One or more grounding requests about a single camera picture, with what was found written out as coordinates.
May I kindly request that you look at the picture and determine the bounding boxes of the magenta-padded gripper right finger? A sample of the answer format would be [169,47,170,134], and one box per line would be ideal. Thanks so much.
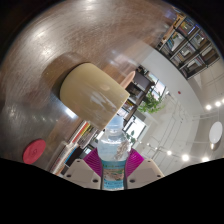
[124,148,165,190]

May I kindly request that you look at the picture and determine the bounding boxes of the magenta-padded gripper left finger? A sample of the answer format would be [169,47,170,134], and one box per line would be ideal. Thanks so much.
[62,147,103,190]

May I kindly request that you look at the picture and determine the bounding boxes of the clear plastic water bottle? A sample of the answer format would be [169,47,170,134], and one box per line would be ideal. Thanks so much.
[96,114,132,191]

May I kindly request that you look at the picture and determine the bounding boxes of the potted green plant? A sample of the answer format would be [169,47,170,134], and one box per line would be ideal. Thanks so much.
[125,129,138,145]
[137,92,167,115]

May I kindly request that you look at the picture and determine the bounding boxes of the stack of books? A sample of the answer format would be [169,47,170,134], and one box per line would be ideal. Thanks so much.
[64,119,105,151]

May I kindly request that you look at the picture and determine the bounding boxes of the track ceiling spotlights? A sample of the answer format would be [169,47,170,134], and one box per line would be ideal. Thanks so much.
[146,98,224,163]

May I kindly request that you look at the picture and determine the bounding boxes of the flat round red coaster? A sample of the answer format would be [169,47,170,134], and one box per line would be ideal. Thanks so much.
[22,138,47,165]

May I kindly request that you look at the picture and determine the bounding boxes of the cream paper cup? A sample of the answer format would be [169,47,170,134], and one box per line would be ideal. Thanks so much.
[59,62,131,132]

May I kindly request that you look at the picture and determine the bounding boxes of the round white ceiling lamps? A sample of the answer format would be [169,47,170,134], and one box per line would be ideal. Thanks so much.
[208,121,223,145]

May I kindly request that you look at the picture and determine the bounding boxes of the dark cube shelf unit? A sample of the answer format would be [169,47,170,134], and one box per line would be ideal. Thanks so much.
[116,66,168,134]

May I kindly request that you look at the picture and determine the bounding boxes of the orange chairs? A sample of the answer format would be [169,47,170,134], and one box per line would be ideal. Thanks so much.
[120,70,137,89]

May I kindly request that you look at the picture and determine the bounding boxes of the tall dark bookshelf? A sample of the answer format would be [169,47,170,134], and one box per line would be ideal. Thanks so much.
[155,13,221,80]

